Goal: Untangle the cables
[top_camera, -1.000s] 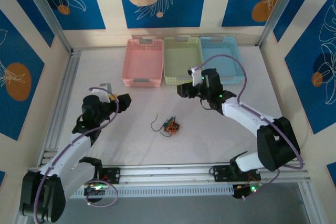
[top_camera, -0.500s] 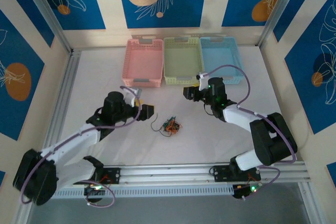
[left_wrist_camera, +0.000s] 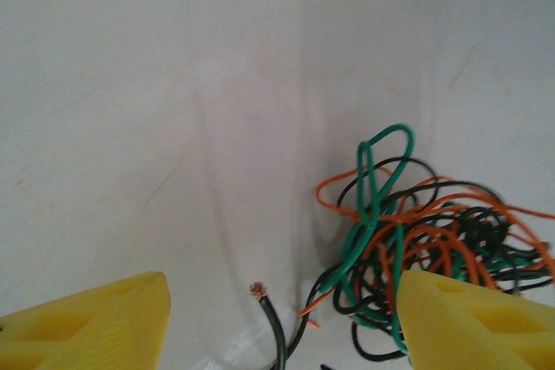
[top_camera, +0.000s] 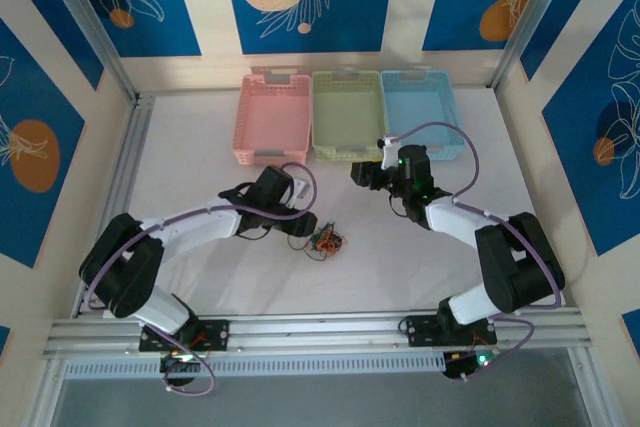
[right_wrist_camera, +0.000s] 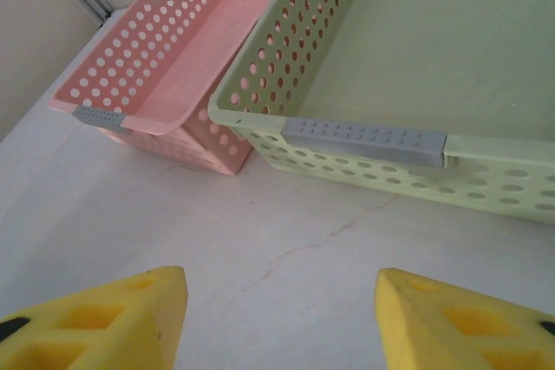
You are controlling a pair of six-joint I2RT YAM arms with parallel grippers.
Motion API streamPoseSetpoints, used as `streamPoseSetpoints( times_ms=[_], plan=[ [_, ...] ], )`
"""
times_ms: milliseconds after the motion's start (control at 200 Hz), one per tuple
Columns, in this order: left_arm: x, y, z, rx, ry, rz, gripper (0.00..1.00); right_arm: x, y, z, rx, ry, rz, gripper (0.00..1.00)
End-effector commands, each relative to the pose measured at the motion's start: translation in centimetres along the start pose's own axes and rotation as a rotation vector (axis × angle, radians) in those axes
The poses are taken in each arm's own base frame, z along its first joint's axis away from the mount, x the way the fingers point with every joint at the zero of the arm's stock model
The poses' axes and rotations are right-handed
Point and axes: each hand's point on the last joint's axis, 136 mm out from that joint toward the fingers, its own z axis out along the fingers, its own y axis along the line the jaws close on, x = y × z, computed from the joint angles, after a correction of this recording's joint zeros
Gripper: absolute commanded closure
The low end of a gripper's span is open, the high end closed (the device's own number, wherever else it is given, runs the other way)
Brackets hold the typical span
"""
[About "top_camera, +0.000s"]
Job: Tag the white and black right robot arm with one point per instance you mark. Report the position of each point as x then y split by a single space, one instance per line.
450 219

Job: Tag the blue perforated plastic basket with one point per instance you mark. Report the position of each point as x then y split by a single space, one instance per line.
415 107

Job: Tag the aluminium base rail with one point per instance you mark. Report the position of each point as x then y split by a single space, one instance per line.
320 332

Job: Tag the aluminium side rail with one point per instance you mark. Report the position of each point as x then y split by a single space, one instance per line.
125 157

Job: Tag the green perforated plastic basket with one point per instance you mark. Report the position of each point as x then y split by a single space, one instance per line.
345 112

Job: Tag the aluminium lower frame rail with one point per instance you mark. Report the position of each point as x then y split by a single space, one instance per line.
45 397
585 387

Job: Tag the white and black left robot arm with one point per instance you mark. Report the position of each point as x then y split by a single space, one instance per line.
190 232

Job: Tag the aluminium corner post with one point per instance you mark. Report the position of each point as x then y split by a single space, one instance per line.
90 12
530 12

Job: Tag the pink perforated plastic basket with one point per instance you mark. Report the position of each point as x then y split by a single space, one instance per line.
272 117

